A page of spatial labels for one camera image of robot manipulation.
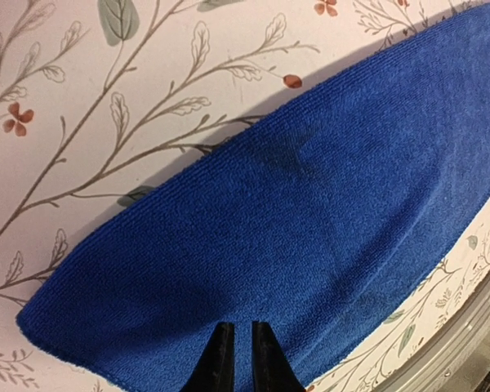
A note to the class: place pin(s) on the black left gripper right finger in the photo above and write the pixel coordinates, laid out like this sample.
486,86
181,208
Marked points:
270,369

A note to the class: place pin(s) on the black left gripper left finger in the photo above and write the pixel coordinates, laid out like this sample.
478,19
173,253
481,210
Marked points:
214,371

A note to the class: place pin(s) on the aluminium front table rail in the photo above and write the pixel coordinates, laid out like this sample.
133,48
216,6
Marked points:
457,358

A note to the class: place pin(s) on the blue towel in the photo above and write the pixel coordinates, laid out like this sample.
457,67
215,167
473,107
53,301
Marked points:
320,220

